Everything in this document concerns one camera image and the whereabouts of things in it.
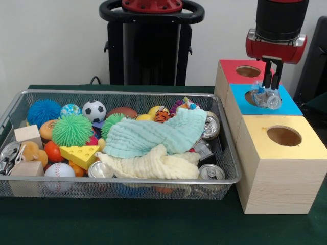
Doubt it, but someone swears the soccer ball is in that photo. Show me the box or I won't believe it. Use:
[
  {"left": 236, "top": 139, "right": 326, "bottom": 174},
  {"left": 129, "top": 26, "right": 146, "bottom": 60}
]
[{"left": 82, "top": 100, "right": 107, "bottom": 123}]

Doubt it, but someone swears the dark green tablecloth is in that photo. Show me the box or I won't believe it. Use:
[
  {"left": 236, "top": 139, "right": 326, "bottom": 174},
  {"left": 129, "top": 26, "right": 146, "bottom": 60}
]
[
  {"left": 302, "top": 92, "right": 327, "bottom": 122},
  {"left": 0, "top": 84, "right": 327, "bottom": 245}
]

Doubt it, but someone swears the cream cloth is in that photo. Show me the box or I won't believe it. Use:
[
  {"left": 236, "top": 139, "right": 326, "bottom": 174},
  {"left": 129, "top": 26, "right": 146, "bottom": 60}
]
[{"left": 95, "top": 144, "right": 201, "bottom": 179}]

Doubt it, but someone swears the wooden box with three holes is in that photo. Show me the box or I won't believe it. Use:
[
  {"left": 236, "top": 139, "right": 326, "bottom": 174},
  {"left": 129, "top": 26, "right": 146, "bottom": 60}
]
[{"left": 214, "top": 59, "right": 327, "bottom": 215}]

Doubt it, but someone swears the wire mesh bin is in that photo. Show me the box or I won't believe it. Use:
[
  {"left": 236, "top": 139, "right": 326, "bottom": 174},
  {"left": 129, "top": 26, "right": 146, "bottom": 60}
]
[{"left": 0, "top": 89, "right": 243, "bottom": 200}]

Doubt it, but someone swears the black chair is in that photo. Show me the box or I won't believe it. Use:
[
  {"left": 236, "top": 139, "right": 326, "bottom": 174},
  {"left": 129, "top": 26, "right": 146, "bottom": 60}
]
[{"left": 293, "top": 15, "right": 327, "bottom": 103}]

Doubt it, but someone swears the green spiky ball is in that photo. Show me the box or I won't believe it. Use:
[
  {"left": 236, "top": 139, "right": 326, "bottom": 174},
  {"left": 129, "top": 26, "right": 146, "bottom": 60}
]
[{"left": 51, "top": 114, "right": 93, "bottom": 148}]

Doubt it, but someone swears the crushed drink can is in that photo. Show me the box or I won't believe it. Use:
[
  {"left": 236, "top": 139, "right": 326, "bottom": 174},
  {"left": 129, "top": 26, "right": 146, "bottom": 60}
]
[{"left": 203, "top": 111, "right": 221, "bottom": 140}]

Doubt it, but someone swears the tiger plush toy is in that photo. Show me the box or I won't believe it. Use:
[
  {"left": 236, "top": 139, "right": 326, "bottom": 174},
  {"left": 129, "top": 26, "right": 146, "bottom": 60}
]
[{"left": 154, "top": 109, "right": 176, "bottom": 124}]

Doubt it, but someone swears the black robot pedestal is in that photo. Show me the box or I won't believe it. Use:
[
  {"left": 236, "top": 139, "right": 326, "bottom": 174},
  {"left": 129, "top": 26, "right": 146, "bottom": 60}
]
[{"left": 99, "top": 0, "right": 205, "bottom": 86}]

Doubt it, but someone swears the blue spiky ball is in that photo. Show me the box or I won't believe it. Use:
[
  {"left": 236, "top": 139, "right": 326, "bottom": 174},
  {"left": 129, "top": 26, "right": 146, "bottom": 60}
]
[{"left": 27, "top": 99, "right": 62, "bottom": 129}]

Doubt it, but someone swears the yellow cheese wedge toy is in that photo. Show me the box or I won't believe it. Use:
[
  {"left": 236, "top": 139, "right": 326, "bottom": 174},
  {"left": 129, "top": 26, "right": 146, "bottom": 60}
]
[{"left": 59, "top": 145, "right": 101, "bottom": 171}]

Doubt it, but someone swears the silver drink can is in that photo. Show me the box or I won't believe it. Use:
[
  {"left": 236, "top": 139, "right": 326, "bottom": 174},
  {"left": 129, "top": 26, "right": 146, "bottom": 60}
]
[
  {"left": 88, "top": 160, "right": 115, "bottom": 179},
  {"left": 198, "top": 163, "right": 226, "bottom": 180}
]

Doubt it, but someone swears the clear plastic bottle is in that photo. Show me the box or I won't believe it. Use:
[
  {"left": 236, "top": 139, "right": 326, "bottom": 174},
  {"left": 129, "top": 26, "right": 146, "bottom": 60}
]
[{"left": 249, "top": 79, "right": 283, "bottom": 110}]

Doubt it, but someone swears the mint green cloth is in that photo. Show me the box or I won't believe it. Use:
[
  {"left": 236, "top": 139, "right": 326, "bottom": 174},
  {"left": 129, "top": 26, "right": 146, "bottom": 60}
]
[{"left": 102, "top": 107, "right": 208, "bottom": 158}]

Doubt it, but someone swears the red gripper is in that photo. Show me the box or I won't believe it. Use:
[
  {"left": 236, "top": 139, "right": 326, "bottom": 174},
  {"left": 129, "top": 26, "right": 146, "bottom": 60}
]
[{"left": 245, "top": 28, "right": 308, "bottom": 90}]

